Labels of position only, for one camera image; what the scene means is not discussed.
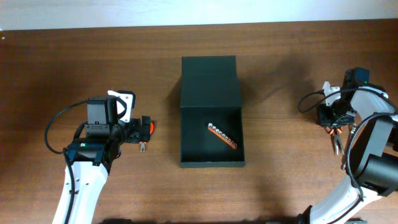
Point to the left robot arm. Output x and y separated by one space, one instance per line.
95 145

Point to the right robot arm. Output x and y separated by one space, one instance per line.
362 121

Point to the small orange cutting pliers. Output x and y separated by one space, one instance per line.
143 145

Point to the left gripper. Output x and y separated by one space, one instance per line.
145 128

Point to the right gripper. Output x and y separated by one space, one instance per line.
336 120

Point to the orange socket bit rail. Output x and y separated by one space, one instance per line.
213 129

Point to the silver combination wrench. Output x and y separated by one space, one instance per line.
351 128

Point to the dark green open box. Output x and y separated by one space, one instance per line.
210 94

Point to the orange black long-nose pliers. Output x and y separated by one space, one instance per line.
335 132

